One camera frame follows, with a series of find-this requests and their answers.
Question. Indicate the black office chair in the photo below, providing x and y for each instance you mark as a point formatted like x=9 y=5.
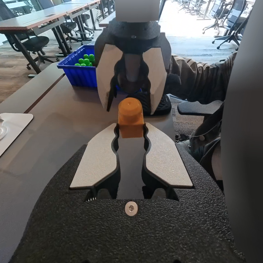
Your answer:
x=35 y=43
x=197 y=107
x=230 y=20

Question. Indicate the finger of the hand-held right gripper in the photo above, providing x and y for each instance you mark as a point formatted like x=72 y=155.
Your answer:
x=158 y=74
x=107 y=70

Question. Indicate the wooden office desk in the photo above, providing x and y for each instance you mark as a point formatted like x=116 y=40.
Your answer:
x=37 y=18

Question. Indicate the black textured wrist rest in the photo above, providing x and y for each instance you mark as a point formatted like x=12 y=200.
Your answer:
x=164 y=104

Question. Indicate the blue plastic bin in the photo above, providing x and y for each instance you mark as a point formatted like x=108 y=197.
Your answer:
x=78 y=76

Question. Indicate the orange building block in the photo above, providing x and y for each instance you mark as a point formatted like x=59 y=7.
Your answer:
x=131 y=121

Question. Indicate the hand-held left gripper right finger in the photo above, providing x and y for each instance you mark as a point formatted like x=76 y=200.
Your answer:
x=168 y=164

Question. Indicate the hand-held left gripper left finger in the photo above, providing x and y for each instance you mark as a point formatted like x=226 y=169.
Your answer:
x=96 y=164

